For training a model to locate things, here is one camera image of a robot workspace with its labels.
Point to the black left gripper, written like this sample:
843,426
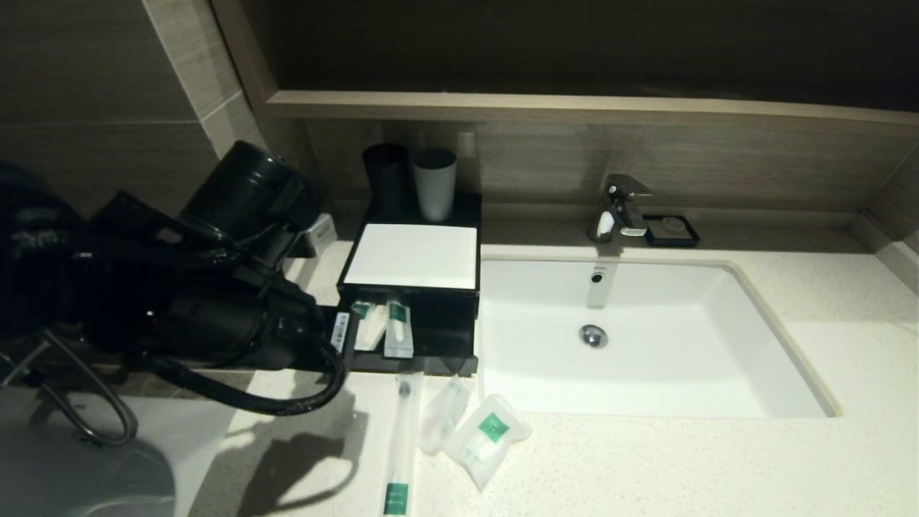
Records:
329,337

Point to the long toothbrush packet green label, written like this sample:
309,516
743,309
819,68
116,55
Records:
402,445

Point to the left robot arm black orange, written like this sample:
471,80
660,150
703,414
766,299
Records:
215,323

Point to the black amenity box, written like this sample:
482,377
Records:
470,212

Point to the white sachet with dot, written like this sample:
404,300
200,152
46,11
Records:
370,332

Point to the boxed amenity green label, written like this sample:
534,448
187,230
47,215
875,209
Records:
398,334

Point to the white ribbed pad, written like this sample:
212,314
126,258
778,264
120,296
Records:
413,257

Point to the small translucent packet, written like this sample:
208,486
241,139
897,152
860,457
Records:
441,416

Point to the black cup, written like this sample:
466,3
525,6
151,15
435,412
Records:
388,178

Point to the grey cup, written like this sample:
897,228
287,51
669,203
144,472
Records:
435,185

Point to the clear packet green label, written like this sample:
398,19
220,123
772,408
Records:
488,434

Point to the chrome sink drain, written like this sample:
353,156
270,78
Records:
594,337

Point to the grey toilet lid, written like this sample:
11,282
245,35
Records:
79,481

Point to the chrome faucet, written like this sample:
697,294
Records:
621,203

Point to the white sink basin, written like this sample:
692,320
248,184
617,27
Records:
682,359

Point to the black soap dish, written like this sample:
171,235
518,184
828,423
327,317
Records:
672,230

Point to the wooden wall ledge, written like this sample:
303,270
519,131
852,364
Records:
574,108

